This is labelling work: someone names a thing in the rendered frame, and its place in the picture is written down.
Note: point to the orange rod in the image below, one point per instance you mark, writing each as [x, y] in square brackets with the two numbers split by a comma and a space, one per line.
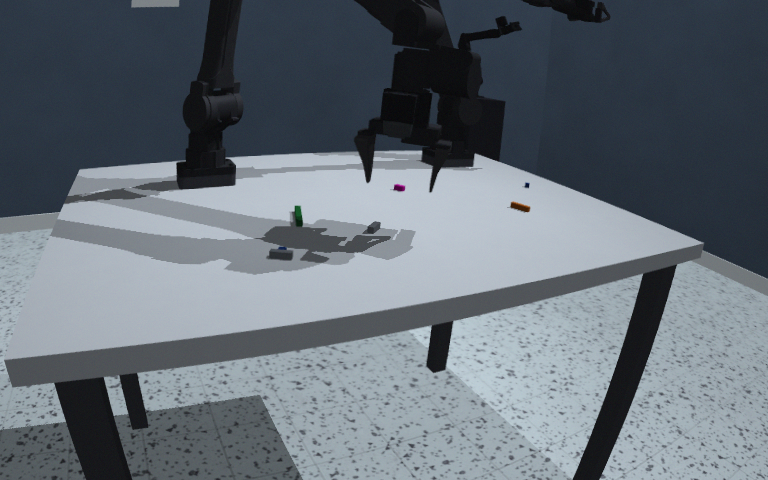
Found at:
[520, 207]

